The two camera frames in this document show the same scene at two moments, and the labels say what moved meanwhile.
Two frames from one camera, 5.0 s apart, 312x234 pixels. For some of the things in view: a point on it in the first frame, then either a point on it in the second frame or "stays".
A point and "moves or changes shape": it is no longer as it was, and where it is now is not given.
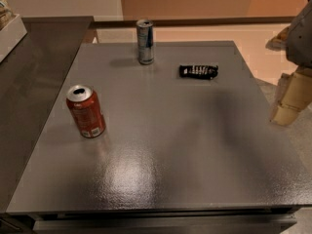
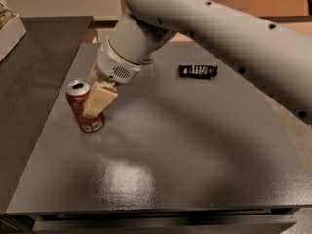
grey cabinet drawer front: x=243 y=223 stays
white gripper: x=301 y=41 → x=112 y=65
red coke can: x=87 y=111 moves or changes shape
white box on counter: x=11 y=35 stays
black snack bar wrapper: x=198 y=71 stays
